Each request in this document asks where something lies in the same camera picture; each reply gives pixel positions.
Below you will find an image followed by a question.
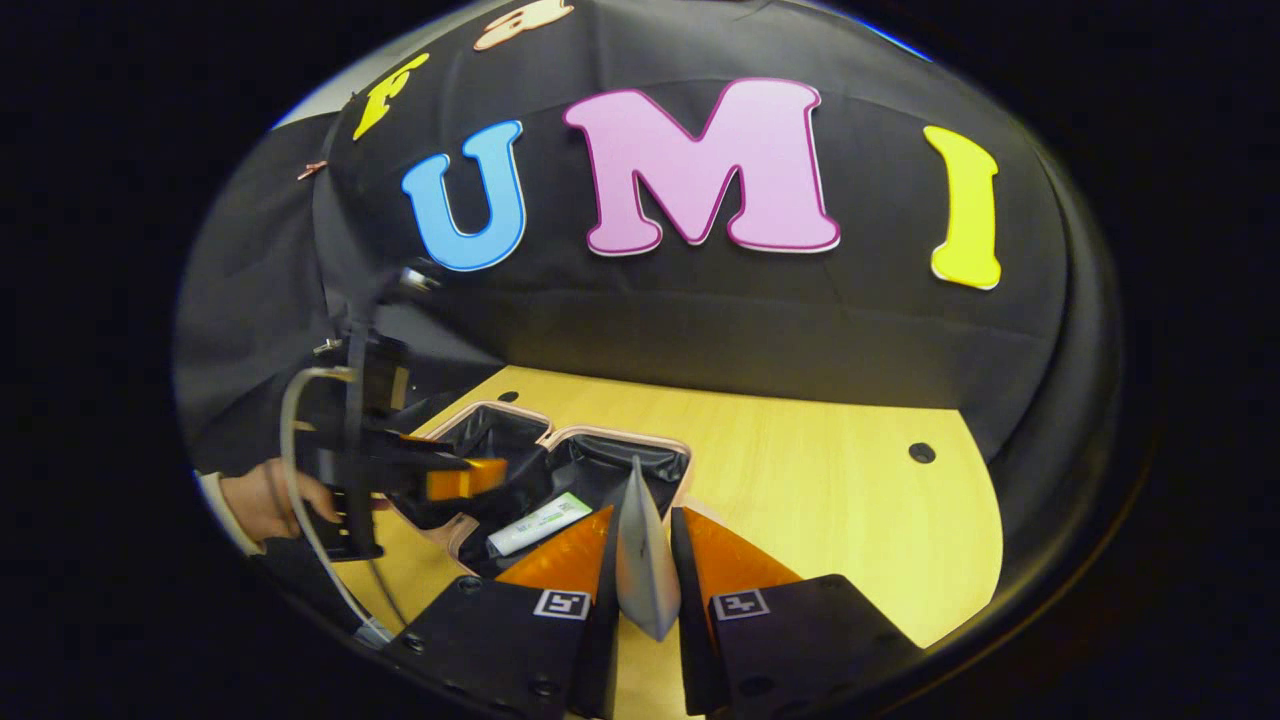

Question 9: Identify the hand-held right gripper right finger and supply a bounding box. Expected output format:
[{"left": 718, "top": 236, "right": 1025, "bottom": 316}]
[{"left": 670, "top": 505, "right": 926, "bottom": 717}]

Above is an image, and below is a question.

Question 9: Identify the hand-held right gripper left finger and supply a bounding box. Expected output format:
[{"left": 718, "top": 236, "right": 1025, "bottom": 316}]
[{"left": 385, "top": 505, "right": 623, "bottom": 719}]

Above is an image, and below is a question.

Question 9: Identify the white green skin care tube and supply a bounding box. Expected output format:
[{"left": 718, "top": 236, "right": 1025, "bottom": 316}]
[{"left": 487, "top": 491, "right": 595, "bottom": 558}]

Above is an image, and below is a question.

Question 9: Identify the silver skin care tube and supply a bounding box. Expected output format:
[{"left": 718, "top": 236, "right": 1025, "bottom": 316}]
[{"left": 615, "top": 457, "right": 683, "bottom": 642}]

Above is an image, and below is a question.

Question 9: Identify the pale pink scalloped suitcase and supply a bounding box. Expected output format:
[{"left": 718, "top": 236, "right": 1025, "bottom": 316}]
[{"left": 385, "top": 400, "right": 694, "bottom": 581}]

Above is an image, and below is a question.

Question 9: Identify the black backdrop cloth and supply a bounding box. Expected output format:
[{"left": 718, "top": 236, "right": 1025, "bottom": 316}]
[{"left": 175, "top": 0, "right": 1123, "bottom": 601}]

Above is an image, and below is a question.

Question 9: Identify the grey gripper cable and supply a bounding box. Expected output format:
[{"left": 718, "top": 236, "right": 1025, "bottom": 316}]
[{"left": 279, "top": 366, "right": 397, "bottom": 647}]

